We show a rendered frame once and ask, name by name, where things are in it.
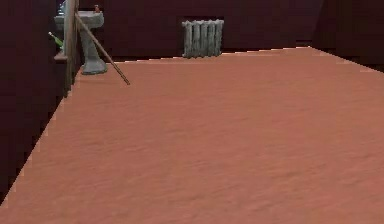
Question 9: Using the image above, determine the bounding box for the grey ribbed radiator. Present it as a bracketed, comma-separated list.
[181, 19, 225, 59]

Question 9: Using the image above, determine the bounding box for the grey pedestal sink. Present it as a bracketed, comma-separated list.
[54, 10, 109, 76]

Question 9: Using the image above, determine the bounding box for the green bottle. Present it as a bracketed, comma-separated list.
[48, 31, 65, 50]

